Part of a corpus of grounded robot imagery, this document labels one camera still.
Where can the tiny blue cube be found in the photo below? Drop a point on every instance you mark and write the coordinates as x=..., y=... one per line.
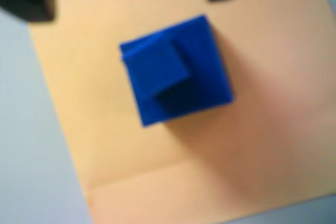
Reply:
x=155, y=64

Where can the orange paper square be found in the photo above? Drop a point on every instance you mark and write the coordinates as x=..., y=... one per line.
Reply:
x=78, y=129

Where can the small blue cube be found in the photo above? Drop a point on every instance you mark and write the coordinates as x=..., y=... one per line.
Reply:
x=210, y=72

